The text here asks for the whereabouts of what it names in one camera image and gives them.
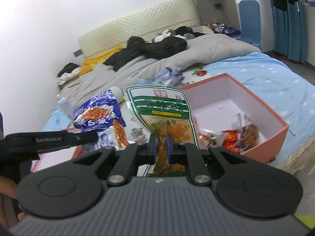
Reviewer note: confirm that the pink cardboard box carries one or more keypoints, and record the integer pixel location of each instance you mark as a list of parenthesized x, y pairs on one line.
[(218, 102)]

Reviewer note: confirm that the blue padded chair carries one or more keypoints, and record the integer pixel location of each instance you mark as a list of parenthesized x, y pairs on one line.
[(250, 22)]

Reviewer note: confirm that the black clothes pile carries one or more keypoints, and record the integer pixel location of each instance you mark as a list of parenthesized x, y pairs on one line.
[(137, 46)]

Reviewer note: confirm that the grey duvet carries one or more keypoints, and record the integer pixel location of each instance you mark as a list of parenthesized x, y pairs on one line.
[(205, 49)]

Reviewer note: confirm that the light blue bedsheet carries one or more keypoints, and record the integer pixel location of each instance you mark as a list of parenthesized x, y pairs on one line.
[(160, 110)]

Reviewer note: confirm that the silver snack packet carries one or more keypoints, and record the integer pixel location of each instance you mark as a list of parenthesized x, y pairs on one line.
[(248, 132)]

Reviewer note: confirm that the cream padded headboard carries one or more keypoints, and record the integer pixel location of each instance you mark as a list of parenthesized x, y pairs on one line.
[(144, 23)]

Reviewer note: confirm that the blue curtain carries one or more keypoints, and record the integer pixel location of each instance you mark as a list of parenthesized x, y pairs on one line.
[(290, 31)]

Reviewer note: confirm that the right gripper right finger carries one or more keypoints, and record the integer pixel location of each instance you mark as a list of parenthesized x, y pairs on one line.
[(189, 156)]

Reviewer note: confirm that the blue white snack bag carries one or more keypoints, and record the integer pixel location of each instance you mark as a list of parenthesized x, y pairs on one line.
[(102, 114)]

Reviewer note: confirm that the yellow pillow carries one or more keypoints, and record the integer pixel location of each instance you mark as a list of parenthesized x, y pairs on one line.
[(89, 64)]

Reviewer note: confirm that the pink box lid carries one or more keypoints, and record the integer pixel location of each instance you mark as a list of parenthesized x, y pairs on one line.
[(53, 158)]

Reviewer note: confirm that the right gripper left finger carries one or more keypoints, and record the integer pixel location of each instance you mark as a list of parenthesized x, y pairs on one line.
[(130, 159)]

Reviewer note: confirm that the red clear snack packet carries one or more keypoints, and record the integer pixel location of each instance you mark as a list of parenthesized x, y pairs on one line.
[(209, 138)]

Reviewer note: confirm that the green snack packet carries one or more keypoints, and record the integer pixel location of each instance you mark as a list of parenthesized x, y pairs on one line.
[(165, 125)]

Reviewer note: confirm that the white spray bottle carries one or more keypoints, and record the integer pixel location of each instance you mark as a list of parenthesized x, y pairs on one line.
[(65, 106)]

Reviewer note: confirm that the red snack in box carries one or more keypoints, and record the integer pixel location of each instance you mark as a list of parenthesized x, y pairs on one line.
[(231, 138)]

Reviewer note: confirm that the crumpled blue white bag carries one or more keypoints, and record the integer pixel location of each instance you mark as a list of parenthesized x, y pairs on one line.
[(169, 76)]

